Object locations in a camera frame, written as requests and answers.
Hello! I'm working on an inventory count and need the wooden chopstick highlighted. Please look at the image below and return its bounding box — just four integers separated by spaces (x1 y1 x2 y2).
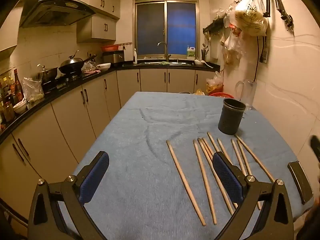
202 137 214 158
193 140 217 225
207 132 220 152
236 139 262 210
217 138 232 164
235 134 275 182
231 139 247 176
197 138 234 215
166 140 206 226

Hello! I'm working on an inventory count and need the black utensil holder cup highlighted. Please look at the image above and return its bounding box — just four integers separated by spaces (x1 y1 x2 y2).
218 98 246 135

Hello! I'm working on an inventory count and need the clear glass pitcher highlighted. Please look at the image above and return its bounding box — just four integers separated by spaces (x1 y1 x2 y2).
235 79 257 110

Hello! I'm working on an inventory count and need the red plastic basin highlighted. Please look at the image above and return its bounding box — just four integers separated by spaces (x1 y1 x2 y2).
209 92 234 99

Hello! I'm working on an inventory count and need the blue towel table cloth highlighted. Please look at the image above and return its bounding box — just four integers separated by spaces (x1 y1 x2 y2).
58 91 313 240

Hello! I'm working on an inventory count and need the sauce bottle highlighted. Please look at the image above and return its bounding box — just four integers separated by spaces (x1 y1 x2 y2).
14 69 24 102

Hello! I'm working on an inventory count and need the plastic bag on counter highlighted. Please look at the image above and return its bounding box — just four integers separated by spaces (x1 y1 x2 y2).
22 77 44 103

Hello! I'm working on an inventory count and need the hanging plastic bag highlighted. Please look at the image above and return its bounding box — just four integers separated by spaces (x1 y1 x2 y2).
229 0 268 36

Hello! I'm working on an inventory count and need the black cooking pot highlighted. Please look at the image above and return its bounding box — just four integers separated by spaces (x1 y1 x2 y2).
37 64 57 83

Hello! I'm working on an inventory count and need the green detergent bottle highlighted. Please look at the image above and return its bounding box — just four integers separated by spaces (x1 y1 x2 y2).
187 46 196 60

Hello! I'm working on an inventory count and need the black wok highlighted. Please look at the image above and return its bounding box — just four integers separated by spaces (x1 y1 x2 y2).
59 50 96 75

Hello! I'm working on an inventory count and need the white bowl on counter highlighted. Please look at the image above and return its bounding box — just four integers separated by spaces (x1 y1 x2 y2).
97 63 111 70

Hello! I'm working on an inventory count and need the sink faucet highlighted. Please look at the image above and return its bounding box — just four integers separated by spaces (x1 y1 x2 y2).
157 41 171 62

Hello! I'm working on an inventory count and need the steel toaster box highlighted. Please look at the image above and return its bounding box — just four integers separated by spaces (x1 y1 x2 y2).
102 50 125 64

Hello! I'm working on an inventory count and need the red basket on toaster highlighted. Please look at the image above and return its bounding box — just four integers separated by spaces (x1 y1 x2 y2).
101 44 119 52

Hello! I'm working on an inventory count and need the window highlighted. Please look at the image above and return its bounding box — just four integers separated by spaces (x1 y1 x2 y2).
135 0 199 59

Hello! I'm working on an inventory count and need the range hood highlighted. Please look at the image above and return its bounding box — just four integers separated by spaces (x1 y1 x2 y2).
20 0 95 28

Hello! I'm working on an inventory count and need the black power cable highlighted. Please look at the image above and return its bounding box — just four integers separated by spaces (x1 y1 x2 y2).
253 36 261 82

